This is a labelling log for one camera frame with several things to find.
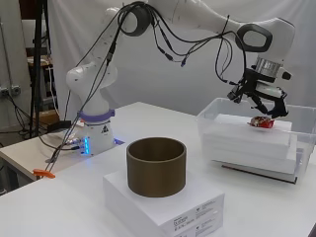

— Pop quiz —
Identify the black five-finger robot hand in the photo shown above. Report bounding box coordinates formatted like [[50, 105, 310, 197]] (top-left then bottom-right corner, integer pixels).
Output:
[[226, 67, 292, 119]]

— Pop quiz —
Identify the red snack packet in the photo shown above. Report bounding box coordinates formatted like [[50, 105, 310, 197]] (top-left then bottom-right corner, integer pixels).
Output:
[[248, 115, 277, 129]]

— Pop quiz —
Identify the clear plastic box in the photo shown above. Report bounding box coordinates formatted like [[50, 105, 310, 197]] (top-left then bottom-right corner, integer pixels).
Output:
[[196, 97, 316, 184]]

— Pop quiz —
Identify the white hanging sheet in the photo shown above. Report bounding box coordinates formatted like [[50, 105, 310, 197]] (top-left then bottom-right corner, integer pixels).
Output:
[[47, 0, 316, 132]]

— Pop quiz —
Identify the book with dark cover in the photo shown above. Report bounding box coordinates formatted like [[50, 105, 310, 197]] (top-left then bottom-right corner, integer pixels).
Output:
[[220, 161, 299, 185]]

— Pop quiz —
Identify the white flat box stand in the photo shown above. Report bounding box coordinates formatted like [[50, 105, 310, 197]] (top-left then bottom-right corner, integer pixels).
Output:
[[102, 171, 226, 232], [104, 197, 226, 237]]

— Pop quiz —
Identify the brown round tub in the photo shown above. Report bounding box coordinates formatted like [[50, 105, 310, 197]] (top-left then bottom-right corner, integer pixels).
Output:
[[125, 136, 188, 198]]

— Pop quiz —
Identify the black power adapter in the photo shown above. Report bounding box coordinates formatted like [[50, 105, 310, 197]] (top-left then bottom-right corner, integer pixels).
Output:
[[46, 119, 73, 133]]

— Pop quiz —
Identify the black tripod stand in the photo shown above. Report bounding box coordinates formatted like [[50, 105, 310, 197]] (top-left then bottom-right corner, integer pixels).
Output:
[[29, 0, 51, 139]]

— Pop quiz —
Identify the orange clamp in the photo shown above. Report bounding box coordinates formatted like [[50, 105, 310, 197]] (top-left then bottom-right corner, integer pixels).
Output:
[[33, 168, 56, 180]]

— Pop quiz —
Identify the black cable bundle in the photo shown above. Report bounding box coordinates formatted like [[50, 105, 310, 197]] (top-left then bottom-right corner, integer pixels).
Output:
[[45, 1, 249, 173]]

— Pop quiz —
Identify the grey wall socket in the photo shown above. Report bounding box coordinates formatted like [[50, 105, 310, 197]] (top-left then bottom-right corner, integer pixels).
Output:
[[0, 84, 22, 98]]

